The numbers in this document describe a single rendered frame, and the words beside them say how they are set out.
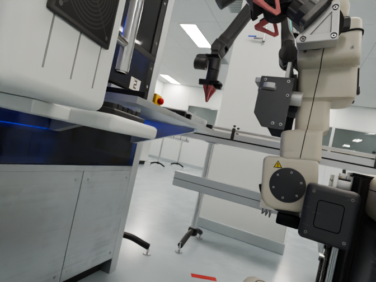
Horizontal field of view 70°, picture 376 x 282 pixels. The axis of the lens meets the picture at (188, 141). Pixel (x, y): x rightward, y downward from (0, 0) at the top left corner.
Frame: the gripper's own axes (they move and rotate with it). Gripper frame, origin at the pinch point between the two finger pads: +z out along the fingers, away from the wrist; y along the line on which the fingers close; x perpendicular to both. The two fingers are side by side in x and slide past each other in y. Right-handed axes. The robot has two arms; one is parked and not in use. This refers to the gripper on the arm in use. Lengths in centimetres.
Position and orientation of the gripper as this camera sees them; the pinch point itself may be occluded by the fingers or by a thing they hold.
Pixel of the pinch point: (206, 100)
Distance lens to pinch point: 129.5
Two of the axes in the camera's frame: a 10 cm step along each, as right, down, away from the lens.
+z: -2.2, 9.8, -0.2
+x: -3.8, -1.0, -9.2
